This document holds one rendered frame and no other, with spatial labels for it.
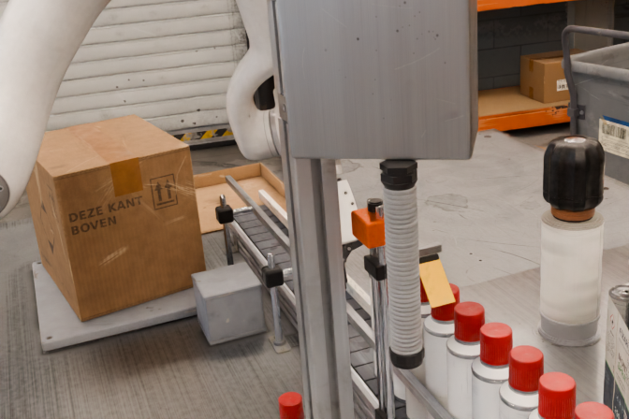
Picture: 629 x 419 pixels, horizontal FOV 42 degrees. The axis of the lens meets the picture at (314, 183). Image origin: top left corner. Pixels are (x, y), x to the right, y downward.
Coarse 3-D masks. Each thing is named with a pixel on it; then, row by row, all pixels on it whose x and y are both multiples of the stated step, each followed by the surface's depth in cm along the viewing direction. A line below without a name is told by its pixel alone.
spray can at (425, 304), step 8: (424, 288) 96; (424, 296) 97; (424, 304) 97; (424, 312) 97; (424, 360) 99; (416, 368) 100; (424, 368) 99; (416, 376) 100; (424, 376) 100; (424, 384) 100; (408, 392) 102; (408, 400) 102; (416, 400) 101; (408, 408) 103; (416, 408) 102; (424, 408) 101; (408, 416) 103; (416, 416) 102; (424, 416) 102
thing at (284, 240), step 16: (240, 192) 165; (256, 208) 155; (272, 224) 147; (288, 240) 140; (352, 320) 113; (368, 336) 108; (400, 368) 100; (416, 384) 97; (432, 400) 94; (432, 416) 93; (448, 416) 91
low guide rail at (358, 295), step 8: (264, 192) 177; (264, 200) 175; (272, 200) 172; (272, 208) 170; (280, 208) 167; (280, 216) 165; (352, 280) 134; (352, 288) 132; (360, 288) 131; (360, 296) 129; (368, 296) 128; (360, 304) 130; (368, 304) 126; (368, 312) 127
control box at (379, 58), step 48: (288, 0) 72; (336, 0) 71; (384, 0) 70; (432, 0) 69; (288, 48) 73; (336, 48) 72; (384, 48) 71; (432, 48) 70; (288, 96) 75; (336, 96) 74; (384, 96) 73; (432, 96) 72; (336, 144) 75; (384, 144) 74; (432, 144) 73
